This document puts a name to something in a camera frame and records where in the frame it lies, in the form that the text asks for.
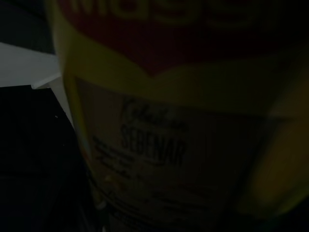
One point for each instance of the yellow Maggi noodle cup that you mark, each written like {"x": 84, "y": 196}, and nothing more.
{"x": 169, "y": 96}

